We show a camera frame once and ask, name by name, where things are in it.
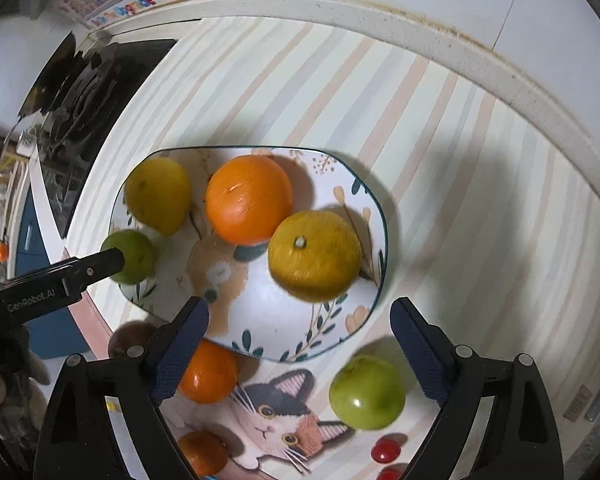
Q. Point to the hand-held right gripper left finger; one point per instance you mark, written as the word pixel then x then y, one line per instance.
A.
pixel 180 355

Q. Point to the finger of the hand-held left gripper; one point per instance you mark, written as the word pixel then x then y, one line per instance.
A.
pixel 95 269

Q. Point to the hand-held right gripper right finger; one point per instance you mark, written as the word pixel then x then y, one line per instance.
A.
pixel 420 355

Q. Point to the bright orange mandarin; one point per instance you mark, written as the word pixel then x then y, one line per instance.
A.
pixel 211 372

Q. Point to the green round fruit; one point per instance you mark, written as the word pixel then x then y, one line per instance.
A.
pixel 136 254
pixel 367 392

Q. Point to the brown passion fruit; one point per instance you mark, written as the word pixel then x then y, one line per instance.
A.
pixel 126 335

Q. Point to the floral ceramic plate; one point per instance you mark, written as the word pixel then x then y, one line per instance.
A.
pixel 260 310

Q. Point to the dark red-orange mandarin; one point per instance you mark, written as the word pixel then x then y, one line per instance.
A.
pixel 205 452

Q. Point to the red cherry tomato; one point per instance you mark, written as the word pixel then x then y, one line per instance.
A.
pixel 391 474
pixel 385 450

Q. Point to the small orange round object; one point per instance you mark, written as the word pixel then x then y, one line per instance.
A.
pixel 2 251

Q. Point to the blue cabinet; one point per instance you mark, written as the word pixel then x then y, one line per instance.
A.
pixel 27 237

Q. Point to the yellow citrus fruit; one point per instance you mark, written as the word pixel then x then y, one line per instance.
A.
pixel 157 195

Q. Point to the yellow-green mandarin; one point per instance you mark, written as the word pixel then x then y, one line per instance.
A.
pixel 314 255

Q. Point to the large orange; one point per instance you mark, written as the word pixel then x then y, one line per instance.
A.
pixel 249 200

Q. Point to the black gas stove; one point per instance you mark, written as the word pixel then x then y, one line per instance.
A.
pixel 105 90

